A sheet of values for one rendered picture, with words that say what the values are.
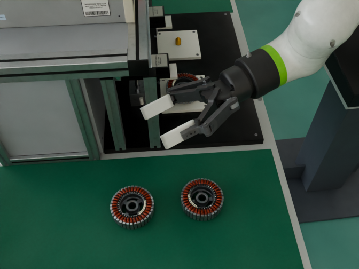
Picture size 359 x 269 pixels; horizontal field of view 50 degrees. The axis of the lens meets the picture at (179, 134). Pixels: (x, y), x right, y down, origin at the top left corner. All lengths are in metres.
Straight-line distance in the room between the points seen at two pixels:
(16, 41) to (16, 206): 0.43
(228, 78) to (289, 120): 1.51
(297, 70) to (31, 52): 0.57
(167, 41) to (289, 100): 1.13
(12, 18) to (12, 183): 0.45
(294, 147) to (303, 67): 1.34
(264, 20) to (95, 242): 2.24
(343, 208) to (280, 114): 0.63
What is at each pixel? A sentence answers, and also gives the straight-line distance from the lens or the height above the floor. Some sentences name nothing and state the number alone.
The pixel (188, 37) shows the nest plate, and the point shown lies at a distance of 1.46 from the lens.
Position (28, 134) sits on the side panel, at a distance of 1.10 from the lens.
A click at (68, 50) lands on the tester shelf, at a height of 1.11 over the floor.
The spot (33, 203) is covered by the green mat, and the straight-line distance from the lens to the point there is 1.12.
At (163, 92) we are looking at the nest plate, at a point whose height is 0.78.
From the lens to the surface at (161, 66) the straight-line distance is 1.13.
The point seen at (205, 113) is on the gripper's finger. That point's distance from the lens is 0.74.
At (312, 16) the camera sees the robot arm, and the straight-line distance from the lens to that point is 0.73.
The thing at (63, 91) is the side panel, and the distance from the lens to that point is 0.96.
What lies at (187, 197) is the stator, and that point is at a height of 0.78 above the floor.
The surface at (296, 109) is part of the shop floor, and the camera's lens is 2.35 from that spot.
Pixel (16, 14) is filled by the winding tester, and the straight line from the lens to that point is 1.00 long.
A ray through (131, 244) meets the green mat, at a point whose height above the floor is 0.75.
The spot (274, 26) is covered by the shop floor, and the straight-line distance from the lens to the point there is 2.90.
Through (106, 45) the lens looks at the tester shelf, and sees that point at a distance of 0.91.
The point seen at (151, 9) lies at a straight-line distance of 1.36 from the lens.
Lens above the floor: 1.68
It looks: 52 degrees down
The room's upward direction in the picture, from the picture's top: straight up
